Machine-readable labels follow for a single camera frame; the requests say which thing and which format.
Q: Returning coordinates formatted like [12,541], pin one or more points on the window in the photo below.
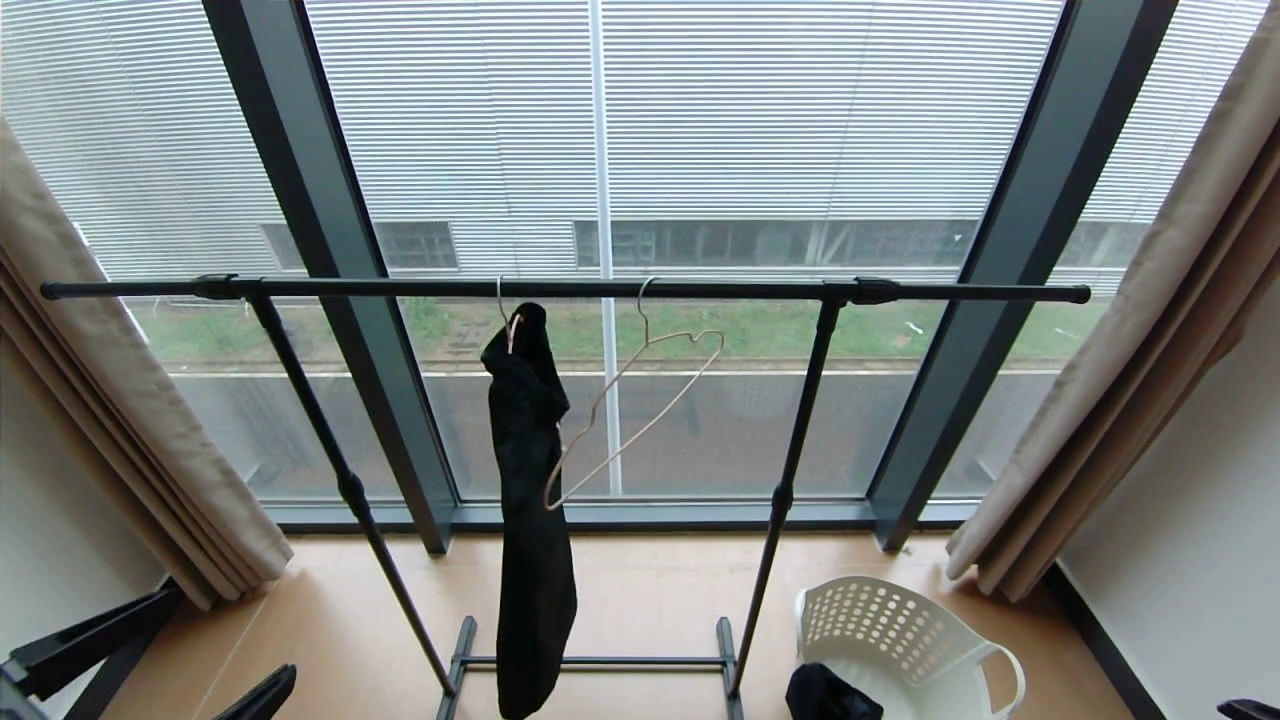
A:
[320,200]

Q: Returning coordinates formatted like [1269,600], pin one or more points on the black mesh garment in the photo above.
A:
[830,695]

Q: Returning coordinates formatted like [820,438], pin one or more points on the pink clothes hanger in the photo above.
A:
[640,305]
[513,335]

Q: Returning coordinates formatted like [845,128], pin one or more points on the black ribbed-waist garment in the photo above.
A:
[530,550]

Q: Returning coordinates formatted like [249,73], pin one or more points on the beige curtain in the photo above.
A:
[1150,350]
[120,450]

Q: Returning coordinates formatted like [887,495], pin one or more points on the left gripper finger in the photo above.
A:
[90,640]
[265,695]

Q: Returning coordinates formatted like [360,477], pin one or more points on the white laundry basket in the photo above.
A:
[880,620]

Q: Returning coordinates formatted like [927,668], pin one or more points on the black clothes rack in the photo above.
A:
[700,290]

